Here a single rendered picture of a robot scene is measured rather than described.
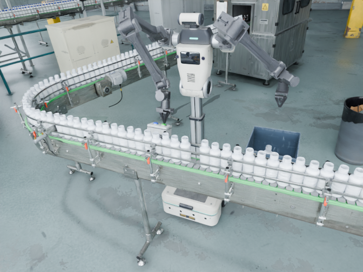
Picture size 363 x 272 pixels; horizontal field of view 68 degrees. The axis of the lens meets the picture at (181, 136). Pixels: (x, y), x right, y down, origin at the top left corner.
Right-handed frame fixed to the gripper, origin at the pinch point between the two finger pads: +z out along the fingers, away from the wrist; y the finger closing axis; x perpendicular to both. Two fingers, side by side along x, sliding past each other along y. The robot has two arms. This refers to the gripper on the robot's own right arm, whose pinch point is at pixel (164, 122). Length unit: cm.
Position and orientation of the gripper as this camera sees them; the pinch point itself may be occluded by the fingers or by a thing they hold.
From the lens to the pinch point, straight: 170.8
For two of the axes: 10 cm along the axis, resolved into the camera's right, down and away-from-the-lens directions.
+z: -0.7, 9.6, 2.6
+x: 4.0, -2.1, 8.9
